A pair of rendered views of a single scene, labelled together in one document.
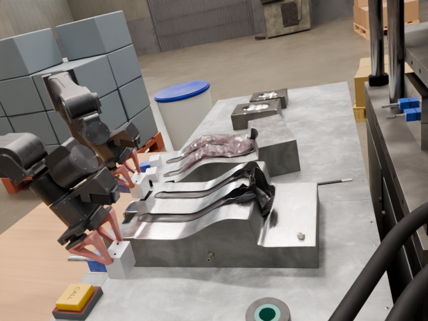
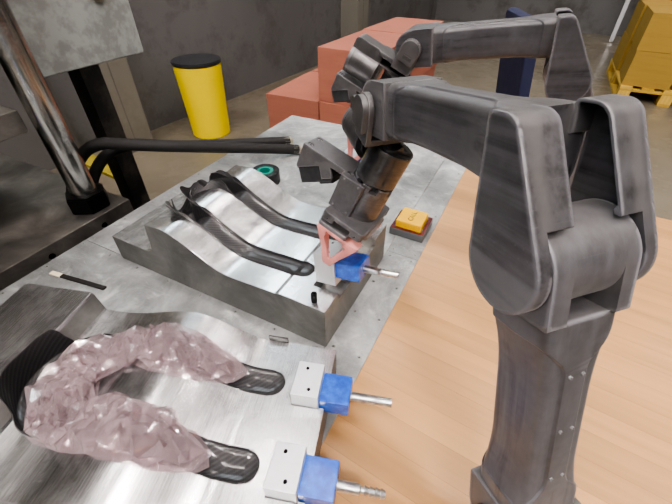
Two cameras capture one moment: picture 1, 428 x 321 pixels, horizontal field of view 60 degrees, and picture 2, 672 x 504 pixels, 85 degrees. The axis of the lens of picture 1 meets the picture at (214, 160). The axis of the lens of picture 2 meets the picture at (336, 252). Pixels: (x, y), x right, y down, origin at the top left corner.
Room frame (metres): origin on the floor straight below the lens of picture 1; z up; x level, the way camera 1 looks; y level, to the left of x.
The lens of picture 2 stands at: (1.38, 0.28, 1.33)
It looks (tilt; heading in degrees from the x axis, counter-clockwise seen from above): 40 degrees down; 187
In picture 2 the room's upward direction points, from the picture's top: straight up
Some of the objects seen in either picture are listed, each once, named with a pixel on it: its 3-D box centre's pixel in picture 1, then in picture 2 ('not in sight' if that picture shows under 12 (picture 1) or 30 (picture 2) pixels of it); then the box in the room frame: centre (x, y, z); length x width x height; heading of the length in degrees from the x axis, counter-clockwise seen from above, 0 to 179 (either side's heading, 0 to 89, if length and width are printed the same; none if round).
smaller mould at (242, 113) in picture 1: (256, 114); not in sight; (1.57, -0.23, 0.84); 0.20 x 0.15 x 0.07; 69
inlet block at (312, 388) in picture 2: (139, 181); (343, 394); (1.13, 0.26, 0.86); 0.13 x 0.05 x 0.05; 87
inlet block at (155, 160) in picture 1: (143, 167); (327, 483); (1.24, 0.25, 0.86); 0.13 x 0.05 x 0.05; 87
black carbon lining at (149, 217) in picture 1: (205, 193); (247, 217); (0.82, 0.04, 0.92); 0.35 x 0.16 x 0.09; 69
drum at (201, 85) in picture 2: not in sight; (204, 97); (-1.68, -1.20, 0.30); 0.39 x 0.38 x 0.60; 64
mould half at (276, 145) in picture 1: (218, 156); (134, 403); (1.17, -0.02, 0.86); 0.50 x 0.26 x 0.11; 87
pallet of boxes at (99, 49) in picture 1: (63, 106); not in sight; (3.62, 1.29, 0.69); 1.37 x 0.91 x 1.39; 65
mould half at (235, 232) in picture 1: (214, 211); (248, 232); (0.81, 0.03, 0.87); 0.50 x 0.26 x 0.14; 69
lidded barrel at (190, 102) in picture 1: (190, 121); not in sight; (3.36, 0.13, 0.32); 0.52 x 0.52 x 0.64
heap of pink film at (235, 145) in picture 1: (214, 146); (128, 382); (1.17, -0.01, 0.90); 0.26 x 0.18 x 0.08; 87
